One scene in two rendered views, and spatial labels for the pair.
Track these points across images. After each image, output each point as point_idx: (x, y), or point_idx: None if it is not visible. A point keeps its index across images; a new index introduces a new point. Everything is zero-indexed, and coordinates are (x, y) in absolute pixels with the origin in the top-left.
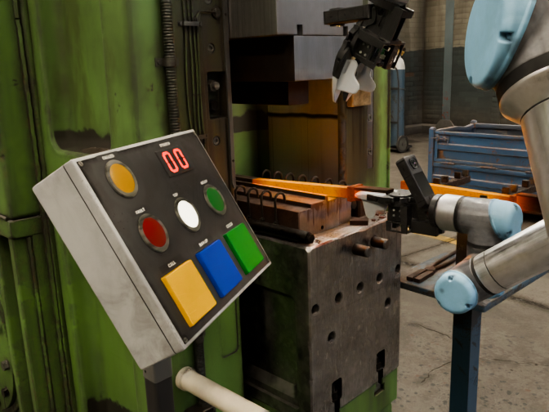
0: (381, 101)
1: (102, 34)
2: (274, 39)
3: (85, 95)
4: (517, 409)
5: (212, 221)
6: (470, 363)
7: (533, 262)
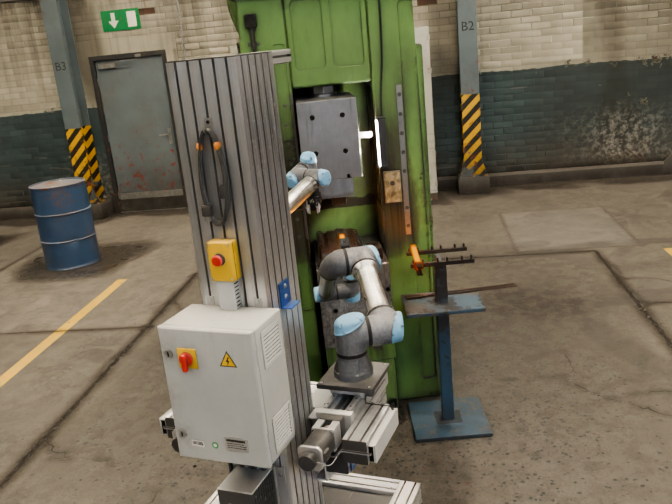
0: (419, 198)
1: None
2: None
3: None
4: (534, 409)
5: None
6: (440, 352)
7: (320, 286)
